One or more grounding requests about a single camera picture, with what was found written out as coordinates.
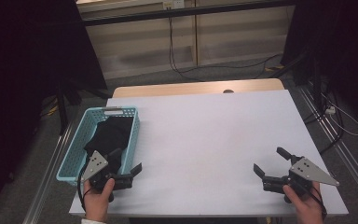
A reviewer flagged light blue plastic basket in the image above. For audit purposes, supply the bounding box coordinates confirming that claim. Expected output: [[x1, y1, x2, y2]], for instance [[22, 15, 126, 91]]
[[55, 105, 142, 188]]

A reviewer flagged right hand-held gripper cable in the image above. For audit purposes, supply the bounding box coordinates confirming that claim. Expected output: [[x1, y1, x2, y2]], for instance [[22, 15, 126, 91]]
[[306, 186, 328, 219]]

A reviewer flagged long aluminium floor rail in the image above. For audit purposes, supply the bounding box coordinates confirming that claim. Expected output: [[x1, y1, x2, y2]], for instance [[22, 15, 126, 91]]
[[297, 85, 358, 203]]

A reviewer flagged person's left hand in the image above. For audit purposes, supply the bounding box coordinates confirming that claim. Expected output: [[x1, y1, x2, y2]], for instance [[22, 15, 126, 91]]
[[83, 177, 117, 223]]

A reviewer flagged yellow cable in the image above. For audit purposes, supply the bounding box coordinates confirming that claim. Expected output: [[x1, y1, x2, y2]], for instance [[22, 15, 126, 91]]
[[40, 96, 60, 118]]

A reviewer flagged bundle of black cables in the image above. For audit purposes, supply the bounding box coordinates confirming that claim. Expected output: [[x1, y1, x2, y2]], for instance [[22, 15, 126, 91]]
[[302, 82, 346, 156]]

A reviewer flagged white wall socket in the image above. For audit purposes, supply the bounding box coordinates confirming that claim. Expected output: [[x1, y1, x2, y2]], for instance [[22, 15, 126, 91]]
[[162, 0, 186, 9]]

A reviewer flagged white floor cable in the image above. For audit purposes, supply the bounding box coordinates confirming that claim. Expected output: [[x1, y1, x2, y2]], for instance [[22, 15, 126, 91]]
[[321, 92, 358, 137]]

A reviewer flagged black horizontal bar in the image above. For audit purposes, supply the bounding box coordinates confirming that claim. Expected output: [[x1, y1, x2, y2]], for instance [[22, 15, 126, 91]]
[[82, 0, 296, 27]]

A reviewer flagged black hanging cable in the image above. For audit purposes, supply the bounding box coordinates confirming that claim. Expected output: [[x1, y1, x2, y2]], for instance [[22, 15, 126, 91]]
[[167, 17, 205, 83]]

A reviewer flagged left hand-held gripper cable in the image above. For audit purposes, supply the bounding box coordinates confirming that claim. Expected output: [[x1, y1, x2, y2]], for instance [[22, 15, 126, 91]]
[[76, 169, 90, 213]]

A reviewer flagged large black curtain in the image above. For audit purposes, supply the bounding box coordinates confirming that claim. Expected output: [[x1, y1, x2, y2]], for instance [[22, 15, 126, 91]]
[[0, 0, 108, 208]]

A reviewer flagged narrow black curtain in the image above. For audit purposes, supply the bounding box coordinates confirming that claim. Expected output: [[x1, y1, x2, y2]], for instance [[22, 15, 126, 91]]
[[281, 0, 358, 132]]

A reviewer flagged hand-held gripper cable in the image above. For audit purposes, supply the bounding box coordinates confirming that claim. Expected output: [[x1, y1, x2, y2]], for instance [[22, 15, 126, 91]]
[[76, 169, 90, 213], [306, 186, 328, 219]]

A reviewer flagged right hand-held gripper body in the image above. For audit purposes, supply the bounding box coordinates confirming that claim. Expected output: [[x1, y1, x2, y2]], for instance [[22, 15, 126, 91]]
[[261, 156, 340, 203]]

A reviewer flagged black garment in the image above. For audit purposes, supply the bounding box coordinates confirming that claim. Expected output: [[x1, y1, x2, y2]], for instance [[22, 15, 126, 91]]
[[83, 116, 134, 175]]

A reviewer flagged black metal stand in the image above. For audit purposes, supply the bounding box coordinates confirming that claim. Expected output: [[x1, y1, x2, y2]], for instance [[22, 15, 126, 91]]
[[269, 49, 324, 108]]

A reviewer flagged short aluminium floor rail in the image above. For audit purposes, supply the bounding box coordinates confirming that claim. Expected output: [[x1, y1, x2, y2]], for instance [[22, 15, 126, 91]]
[[22, 118, 76, 224]]

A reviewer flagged white table cover sheet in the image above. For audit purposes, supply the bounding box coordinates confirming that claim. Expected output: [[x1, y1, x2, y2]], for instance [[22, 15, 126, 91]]
[[69, 89, 350, 217]]

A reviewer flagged black tripod stand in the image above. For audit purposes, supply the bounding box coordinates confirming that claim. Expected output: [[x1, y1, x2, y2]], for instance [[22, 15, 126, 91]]
[[54, 77, 114, 136]]

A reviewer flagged person's right hand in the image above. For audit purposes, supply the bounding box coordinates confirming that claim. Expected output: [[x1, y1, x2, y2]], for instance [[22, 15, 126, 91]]
[[282, 182, 324, 224]]

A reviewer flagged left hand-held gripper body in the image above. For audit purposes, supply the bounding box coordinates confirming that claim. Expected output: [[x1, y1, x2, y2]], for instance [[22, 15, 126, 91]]
[[80, 150, 134, 191]]

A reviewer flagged black floor cable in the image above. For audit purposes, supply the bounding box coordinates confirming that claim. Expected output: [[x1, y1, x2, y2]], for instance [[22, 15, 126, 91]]
[[180, 53, 283, 79]]

